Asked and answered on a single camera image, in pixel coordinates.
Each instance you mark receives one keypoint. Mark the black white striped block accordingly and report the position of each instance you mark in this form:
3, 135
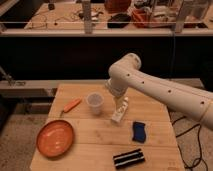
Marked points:
128, 159

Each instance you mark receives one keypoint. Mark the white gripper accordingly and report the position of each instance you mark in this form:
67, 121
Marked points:
118, 102

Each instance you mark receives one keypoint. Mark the translucent white cup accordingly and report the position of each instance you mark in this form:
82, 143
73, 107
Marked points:
95, 101

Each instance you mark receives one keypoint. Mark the red tray on bench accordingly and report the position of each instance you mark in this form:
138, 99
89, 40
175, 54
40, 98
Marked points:
144, 19

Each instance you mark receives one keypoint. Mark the orange handled knife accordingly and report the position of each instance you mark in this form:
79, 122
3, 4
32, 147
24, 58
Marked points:
72, 104

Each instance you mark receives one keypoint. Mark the white tube bottle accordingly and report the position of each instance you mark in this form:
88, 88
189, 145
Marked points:
120, 111

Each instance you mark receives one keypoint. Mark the grey metal post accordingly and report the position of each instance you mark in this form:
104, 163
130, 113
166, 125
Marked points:
86, 6

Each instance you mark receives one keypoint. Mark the orange plate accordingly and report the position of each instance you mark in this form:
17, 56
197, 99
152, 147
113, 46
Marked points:
55, 138

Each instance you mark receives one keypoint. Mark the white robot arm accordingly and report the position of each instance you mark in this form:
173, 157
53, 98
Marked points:
197, 104

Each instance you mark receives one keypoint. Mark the orange container on bench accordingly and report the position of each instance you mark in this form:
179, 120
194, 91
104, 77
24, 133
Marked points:
116, 6

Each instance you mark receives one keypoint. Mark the blue sponge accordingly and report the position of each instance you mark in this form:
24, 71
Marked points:
139, 133

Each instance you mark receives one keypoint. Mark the black bowl on bench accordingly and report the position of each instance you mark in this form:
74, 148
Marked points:
119, 20

